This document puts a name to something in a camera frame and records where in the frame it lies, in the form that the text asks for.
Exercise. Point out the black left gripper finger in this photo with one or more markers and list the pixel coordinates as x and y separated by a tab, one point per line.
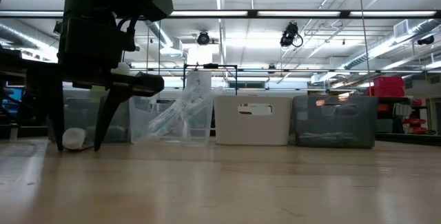
110	113
51	107

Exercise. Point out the teal white toothbrush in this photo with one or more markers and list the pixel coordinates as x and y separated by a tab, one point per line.
162	125

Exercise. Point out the smoky grey translucent bin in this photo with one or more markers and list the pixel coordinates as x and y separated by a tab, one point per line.
81	113
334	124

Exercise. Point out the clear plastic bin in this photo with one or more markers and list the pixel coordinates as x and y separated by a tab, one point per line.
141	113

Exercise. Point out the blue lit monitor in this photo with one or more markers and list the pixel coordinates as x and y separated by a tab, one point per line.
12	98

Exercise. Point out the long white light bar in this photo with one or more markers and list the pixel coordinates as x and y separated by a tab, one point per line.
298	13
392	13
31	13
208	13

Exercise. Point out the white box with logo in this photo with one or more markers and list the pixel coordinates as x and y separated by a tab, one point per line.
199	81

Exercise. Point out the white plastic bin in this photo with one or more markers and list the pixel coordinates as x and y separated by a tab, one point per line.
253	131

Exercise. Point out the red plastic storage bin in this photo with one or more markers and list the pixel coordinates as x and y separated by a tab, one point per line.
386	91
388	82

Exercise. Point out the black storage rack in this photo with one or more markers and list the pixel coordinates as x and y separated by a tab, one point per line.
410	113

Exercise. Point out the black rectangular stand frame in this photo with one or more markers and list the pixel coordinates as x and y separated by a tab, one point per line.
210	66

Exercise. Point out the black overhead frame beam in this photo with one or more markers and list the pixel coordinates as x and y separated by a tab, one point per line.
252	13

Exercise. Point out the silver ventilation duct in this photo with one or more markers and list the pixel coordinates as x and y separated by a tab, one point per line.
389	41

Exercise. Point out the black aluminium table frame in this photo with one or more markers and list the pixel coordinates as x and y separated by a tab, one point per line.
406	138

